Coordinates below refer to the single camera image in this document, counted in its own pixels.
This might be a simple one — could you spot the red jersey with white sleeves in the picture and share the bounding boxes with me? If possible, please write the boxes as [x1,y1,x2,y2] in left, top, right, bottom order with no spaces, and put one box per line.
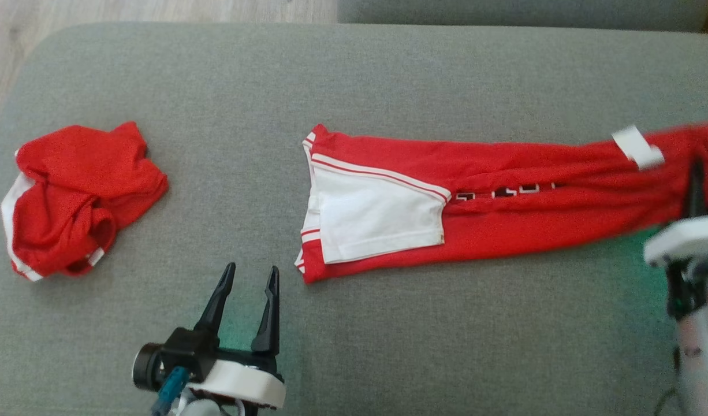
[295,121,708,284]

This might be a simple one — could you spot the grey sofa back cushion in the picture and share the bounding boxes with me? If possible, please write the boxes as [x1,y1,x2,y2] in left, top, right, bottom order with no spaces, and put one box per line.
[337,0,708,32]

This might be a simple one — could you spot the grey sofa seat cushion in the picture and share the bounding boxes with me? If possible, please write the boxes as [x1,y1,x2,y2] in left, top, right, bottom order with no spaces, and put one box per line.
[0,22,708,416]

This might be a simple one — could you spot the red shorts with white stripes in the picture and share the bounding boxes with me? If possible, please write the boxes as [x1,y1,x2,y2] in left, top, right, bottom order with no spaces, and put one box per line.
[1,121,169,282]

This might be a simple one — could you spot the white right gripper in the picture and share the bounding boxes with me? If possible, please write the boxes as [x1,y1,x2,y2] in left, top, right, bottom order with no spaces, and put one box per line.
[644,161,708,268]

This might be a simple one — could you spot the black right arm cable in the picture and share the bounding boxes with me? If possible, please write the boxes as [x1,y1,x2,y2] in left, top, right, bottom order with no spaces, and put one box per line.
[654,386,678,416]

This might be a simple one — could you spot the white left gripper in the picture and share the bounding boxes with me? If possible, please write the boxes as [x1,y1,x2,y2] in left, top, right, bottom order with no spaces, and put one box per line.
[189,263,286,410]

